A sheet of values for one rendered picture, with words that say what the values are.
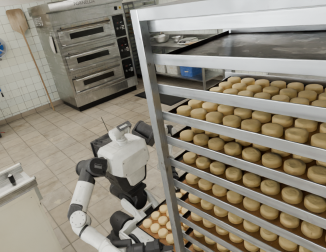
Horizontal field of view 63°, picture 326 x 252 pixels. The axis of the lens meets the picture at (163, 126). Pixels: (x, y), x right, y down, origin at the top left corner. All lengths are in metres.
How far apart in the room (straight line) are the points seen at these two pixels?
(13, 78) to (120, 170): 4.84
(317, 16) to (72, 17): 5.02
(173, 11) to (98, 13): 4.97
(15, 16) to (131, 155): 4.92
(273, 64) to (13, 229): 1.85
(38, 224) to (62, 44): 3.73
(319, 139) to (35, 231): 1.87
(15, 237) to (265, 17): 1.93
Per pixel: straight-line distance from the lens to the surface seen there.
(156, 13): 0.70
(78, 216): 1.41
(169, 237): 1.39
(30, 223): 2.10
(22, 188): 1.97
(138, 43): 0.77
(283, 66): 0.58
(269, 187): 0.80
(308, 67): 0.57
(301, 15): 0.56
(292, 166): 0.73
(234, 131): 0.70
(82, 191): 1.45
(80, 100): 5.52
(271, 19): 0.58
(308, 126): 0.72
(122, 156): 1.50
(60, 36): 5.26
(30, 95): 6.25
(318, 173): 0.72
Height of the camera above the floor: 1.84
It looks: 26 degrees down
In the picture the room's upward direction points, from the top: 10 degrees counter-clockwise
